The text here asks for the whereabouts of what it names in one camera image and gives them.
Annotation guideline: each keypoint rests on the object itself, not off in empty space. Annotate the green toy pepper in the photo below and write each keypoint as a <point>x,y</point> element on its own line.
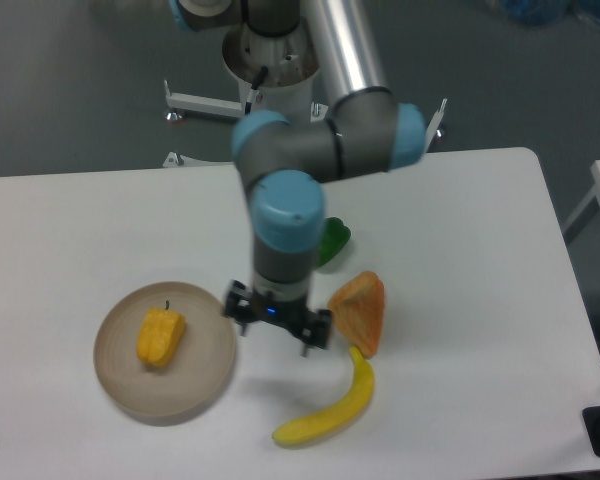
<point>336,235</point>

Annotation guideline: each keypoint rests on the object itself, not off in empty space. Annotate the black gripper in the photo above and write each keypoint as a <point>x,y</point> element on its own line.
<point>280,304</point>

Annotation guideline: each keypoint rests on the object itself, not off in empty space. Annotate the yellow toy banana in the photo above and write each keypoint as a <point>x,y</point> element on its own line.
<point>327,421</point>

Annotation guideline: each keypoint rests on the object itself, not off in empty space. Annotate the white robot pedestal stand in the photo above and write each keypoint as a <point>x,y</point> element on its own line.
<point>313,97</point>

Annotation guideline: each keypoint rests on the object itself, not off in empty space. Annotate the beige round plate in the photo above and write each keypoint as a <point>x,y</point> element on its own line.
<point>196,375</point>

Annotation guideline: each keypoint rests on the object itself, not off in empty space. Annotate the yellow toy pepper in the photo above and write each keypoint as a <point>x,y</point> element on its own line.
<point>159,335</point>

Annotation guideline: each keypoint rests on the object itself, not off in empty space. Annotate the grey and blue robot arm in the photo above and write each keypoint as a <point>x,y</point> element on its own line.
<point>287,207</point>

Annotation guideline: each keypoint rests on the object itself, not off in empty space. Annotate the orange triangular toy pastry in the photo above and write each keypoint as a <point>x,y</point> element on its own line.
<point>357,310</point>

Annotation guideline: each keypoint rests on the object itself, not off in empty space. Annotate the blue bag in background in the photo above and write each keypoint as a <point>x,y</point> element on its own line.
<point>542,13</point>

